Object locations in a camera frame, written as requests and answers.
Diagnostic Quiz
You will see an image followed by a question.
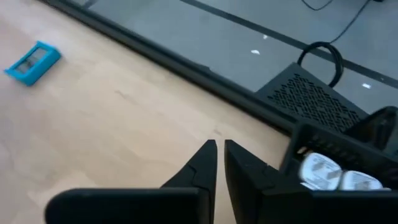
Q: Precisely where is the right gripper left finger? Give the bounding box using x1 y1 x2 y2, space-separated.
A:
45 139 218 224

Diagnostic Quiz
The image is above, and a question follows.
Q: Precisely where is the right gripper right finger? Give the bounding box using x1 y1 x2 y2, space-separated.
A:
224 139 398 224

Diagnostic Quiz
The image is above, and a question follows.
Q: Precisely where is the black plastic basket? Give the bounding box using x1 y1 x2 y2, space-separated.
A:
279 119 398 191

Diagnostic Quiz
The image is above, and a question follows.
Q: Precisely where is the black mesh floor crate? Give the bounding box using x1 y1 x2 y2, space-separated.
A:
254 62 370 134

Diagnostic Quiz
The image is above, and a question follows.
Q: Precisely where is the black aluminium table frame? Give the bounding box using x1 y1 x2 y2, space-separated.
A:
37 0 398 156

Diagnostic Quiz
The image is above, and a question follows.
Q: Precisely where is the black coiled hanging cable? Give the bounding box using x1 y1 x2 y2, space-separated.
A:
297 0 373 89

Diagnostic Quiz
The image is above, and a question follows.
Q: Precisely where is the black floor cable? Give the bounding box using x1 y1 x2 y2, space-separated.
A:
300 0 336 11

